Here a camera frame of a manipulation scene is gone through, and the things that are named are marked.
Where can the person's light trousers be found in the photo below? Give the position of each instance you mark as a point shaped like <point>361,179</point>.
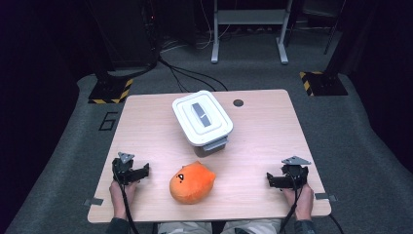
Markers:
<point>185,227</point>

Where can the clear plastic storage box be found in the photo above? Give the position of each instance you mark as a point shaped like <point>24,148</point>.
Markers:
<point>214,148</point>

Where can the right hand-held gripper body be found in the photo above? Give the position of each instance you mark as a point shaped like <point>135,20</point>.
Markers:
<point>296,177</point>

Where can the white metal stand frame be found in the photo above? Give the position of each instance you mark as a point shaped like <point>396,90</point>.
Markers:
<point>250,16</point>

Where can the grey metal table bracket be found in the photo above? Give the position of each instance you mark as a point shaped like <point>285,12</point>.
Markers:
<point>324,196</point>
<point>93,202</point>

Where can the person's left hand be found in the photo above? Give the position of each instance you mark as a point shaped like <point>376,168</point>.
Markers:
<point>120,198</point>

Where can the orange plush toy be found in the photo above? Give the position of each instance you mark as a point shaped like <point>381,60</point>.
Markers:
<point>191,183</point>

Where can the person's right hand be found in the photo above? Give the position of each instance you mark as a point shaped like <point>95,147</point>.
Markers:
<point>303,201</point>

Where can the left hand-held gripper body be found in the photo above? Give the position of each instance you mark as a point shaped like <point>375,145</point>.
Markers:
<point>122,172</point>

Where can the dark equipment rack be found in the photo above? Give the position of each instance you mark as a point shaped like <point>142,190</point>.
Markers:
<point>130,32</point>

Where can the black yellow striped stand base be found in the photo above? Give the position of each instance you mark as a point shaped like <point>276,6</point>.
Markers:
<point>108,92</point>
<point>324,84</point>

